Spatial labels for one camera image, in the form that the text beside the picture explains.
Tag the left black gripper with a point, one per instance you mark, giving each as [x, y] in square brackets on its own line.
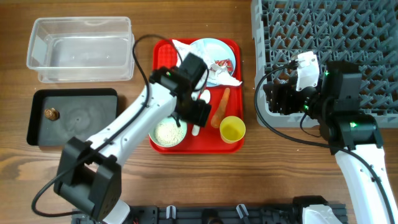
[199, 114]

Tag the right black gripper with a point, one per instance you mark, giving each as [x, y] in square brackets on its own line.
[285, 93]

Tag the yellow plastic cup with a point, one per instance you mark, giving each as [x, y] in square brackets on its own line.
[232, 129]

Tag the green bowl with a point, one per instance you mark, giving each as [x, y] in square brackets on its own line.
[183, 137]

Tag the white napkin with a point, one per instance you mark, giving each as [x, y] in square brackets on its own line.
[220, 76]

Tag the red snack wrapper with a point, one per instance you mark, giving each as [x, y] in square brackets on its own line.
[227, 63]

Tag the brown food piece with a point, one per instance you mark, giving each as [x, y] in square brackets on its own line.
[51, 114]

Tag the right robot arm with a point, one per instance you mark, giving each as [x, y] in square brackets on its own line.
[353, 138]

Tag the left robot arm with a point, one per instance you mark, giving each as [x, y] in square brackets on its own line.
[90, 171]

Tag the grey dishwasher rack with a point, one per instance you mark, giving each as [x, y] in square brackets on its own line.
[362, 32]

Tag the white plastic spoon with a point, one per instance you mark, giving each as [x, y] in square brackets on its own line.
[205, 96]

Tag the orange carrot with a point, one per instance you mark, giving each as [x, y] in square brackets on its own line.
[221, 110]

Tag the red serving tray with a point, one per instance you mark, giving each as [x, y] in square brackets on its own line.
[208, 140]

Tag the light blue plate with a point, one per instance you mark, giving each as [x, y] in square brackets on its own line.
[217, 53]

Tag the black tray bin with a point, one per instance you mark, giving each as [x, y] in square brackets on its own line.
[83, 113]

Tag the clear plastic bin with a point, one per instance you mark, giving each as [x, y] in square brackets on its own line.
[81, 49]

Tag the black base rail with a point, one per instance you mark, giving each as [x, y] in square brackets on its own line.
[301, 210]

